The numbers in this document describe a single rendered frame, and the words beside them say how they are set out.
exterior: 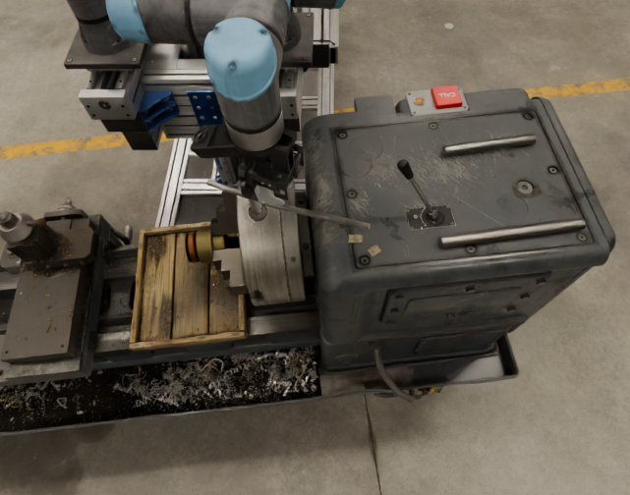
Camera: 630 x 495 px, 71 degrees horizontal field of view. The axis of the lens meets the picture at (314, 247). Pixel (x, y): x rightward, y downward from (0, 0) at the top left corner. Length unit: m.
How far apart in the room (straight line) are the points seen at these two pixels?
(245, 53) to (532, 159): 0.73
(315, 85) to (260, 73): 2.19
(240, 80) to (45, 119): 2.87
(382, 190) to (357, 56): 2.33
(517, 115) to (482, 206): 0.27
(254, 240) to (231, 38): 0.50
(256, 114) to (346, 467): 1.68
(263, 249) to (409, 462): 1.34
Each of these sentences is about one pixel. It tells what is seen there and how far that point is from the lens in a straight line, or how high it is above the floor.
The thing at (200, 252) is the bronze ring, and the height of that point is 1.11.
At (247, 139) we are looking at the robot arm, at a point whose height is 1.59.
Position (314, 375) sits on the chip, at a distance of 1.46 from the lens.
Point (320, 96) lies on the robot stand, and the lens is 2.60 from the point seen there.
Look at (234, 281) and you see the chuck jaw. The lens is 1.00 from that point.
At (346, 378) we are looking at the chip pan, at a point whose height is 0.54.
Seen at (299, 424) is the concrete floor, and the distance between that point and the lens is 2.03.
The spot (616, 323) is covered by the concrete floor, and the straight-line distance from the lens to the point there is 2.50.
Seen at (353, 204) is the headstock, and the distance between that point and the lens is 0.91.
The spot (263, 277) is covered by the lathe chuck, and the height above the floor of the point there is 1.16.
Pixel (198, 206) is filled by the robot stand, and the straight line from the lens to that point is 2.25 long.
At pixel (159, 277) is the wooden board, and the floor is 0.89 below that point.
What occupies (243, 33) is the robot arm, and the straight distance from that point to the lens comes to 0.52.
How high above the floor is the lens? 2.02
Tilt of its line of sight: 62 degrees down
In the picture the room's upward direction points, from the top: 4 degrees counter-clockwise
